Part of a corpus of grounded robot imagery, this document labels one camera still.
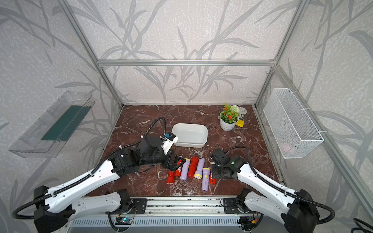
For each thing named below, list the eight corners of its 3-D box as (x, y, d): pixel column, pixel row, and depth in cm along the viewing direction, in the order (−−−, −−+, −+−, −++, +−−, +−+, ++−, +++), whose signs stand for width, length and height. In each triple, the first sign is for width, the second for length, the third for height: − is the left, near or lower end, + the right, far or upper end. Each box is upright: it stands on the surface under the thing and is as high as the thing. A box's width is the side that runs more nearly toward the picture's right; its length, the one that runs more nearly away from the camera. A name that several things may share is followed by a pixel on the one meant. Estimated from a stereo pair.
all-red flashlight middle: (187, 177, 85) (187, 175, 83) (191, 158, 93) (191, 155, 90) (195, 178, 85) (195, 176, 82) (198, 159, 93) (198, 156, 90)
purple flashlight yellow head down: (194, 177, 85) (194, 175, 82) (198, 158, 93) (198, 156, 90) (201, 179, 85) (201, 177, 82) (205, 160, 92) (205, 157, 90)
